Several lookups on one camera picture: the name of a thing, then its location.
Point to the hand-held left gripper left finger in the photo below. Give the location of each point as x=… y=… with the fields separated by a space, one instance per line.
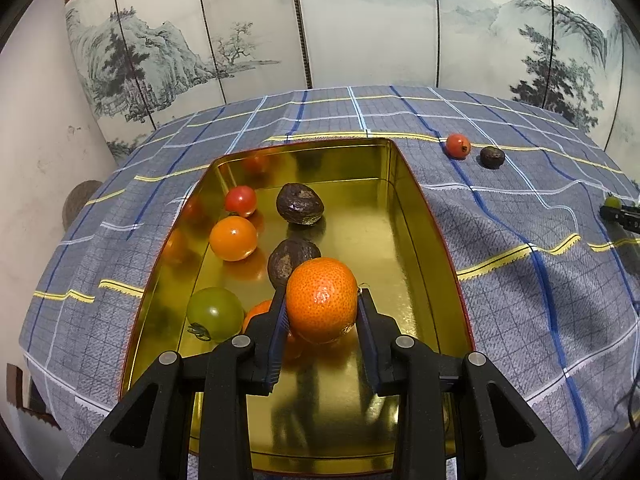
x=276 y=345

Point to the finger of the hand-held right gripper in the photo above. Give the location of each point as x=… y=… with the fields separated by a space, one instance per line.
x=625 y=217

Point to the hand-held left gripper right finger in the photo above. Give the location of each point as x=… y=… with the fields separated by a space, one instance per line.
x=367 y=345

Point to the small green fruit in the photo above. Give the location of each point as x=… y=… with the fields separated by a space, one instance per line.
x=612 y=201

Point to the orange tangerine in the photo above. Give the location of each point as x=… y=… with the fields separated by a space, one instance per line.
x=322 y=299
x=257 y=310

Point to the green tomato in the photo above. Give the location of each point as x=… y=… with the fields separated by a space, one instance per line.
x=215 y=312

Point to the gold metal tin box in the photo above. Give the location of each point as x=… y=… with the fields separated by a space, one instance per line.
x=380 y=240

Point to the wrinkled dark passion fruit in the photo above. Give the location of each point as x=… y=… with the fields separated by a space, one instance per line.
x=300 y=203

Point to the small red tomato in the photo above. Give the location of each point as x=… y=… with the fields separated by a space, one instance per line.
x=240 y=199

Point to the large dark passion fruit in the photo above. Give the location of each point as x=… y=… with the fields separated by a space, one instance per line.
x=285 y=262

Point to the smooth orange tomato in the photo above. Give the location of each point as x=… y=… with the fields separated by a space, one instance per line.
x=233 y=238

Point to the blue plaid tablecloth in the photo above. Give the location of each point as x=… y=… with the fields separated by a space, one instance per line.
x=505 y=260

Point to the small dark passion fruit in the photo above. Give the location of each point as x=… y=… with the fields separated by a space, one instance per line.
x=492 y=157

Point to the red tomato with dark stem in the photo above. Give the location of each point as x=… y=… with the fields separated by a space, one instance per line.
x=457 y=146

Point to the brown round wooden object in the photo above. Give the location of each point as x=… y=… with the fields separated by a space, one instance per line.
x=80 y=202

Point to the brown wooden furniture piece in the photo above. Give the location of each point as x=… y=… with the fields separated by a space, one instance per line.
x=22 y=390

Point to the landscape painted folding screen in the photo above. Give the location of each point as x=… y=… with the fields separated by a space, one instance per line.
x=370 y=20

